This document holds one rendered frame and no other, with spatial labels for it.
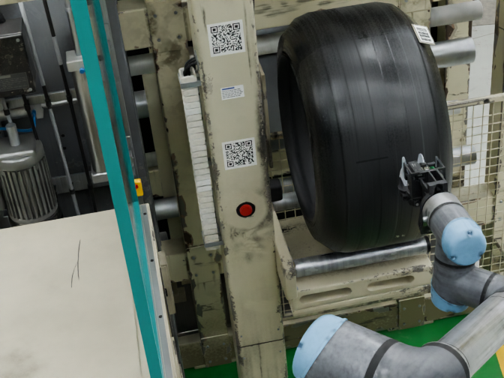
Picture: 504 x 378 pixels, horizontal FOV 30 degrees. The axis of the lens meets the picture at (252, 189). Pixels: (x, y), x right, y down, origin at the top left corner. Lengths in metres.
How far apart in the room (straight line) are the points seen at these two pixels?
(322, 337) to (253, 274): 0.91
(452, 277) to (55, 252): 0.76
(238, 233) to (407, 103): 0.54
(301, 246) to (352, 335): 1.08
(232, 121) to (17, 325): 0.69
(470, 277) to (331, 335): 0.40
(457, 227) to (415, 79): 0.44
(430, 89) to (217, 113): 0.46
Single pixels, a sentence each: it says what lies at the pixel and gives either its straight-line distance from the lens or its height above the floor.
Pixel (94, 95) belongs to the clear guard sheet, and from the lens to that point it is 1.19.
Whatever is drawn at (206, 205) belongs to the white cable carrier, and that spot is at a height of 1.08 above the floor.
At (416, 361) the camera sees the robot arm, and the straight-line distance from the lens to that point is 1.43.
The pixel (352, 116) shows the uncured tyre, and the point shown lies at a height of 1.36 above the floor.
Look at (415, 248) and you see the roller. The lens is 2.34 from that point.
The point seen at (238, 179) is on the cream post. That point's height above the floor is 1.15.
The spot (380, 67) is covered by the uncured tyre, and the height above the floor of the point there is 1.42.
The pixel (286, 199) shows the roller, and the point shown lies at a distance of 2.50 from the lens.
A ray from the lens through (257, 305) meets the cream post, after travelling 2.43.
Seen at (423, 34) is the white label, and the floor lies 1.44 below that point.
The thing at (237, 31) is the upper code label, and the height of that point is 1.52.
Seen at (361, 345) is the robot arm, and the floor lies 1.36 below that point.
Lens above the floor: 2.38
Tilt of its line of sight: 35 degrees down
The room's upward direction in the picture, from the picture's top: 6 degrees counter-clockwise
